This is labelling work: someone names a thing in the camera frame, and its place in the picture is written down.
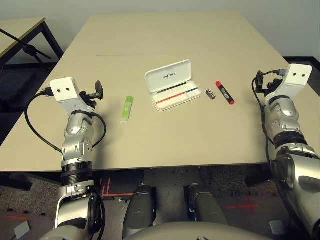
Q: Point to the white plastic pencil case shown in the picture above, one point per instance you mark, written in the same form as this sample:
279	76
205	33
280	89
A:
170	80

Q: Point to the grey robot leg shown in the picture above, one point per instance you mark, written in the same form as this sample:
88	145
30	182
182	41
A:
207	205
138	210

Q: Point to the green and white eraser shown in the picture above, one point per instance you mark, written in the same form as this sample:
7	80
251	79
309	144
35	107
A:
127	107

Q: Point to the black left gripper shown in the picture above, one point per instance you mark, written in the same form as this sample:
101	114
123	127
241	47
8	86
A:
88	98

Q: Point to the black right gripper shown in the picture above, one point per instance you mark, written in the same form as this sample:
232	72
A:
273	85

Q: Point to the black tripod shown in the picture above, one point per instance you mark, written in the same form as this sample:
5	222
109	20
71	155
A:
30	48

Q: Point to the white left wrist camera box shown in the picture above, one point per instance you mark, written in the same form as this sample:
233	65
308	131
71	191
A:
63	90

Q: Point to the grey robot right leg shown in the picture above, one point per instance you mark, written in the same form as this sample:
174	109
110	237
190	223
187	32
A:
207	205

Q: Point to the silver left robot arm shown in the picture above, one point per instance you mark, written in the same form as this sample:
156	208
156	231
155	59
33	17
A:
75	147

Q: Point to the beige side table black frame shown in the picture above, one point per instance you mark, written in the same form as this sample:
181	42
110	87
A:
15	32

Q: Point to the grey robot torso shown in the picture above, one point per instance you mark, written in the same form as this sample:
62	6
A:
187	232

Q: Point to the black table foot beam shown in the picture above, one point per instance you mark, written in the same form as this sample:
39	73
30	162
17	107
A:
15	182
258	179

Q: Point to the grey square floor pedal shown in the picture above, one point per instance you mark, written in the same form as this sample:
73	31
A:
22	229
276	227

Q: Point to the grey robot left leg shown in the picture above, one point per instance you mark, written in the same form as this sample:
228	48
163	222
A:
138	210

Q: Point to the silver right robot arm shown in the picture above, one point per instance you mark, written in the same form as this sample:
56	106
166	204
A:
287	110

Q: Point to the small silver black clip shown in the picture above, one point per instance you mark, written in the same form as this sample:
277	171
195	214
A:
210	94

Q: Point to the short red tape strip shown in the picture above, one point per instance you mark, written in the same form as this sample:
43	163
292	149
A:
15	217

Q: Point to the red and black marker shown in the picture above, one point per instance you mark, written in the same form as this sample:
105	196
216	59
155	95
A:
225	93

